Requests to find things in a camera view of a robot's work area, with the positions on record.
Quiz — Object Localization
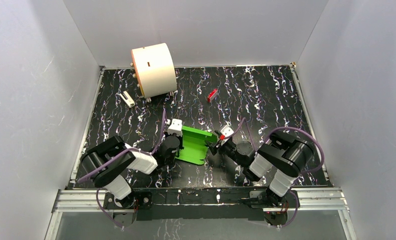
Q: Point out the green paper box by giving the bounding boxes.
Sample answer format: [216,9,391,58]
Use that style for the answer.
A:
[176,126,211,166]

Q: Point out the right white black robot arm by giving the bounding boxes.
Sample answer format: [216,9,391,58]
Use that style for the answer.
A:
[205,131,317,207]

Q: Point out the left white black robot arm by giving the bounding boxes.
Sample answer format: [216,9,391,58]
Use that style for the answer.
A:
[77,132,183,208]

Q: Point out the small red block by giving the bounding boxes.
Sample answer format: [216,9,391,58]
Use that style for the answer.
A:
[207,88,218,103]

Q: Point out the small white black block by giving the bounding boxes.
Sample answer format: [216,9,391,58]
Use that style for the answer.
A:
[120,91,136,108]

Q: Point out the white cylindrical drum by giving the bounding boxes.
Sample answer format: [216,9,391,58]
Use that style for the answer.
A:
[131,43,177,102]

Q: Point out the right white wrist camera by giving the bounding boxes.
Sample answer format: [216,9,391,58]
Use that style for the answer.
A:
[219,125,234,141]

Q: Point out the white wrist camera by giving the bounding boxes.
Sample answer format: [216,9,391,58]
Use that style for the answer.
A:
[167,118,183,137]
[219,125,234,141]

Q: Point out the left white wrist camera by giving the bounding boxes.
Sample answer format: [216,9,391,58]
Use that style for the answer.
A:
[167,118,183,137]

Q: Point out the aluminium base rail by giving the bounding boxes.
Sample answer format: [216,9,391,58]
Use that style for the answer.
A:
[45,187,357,240]

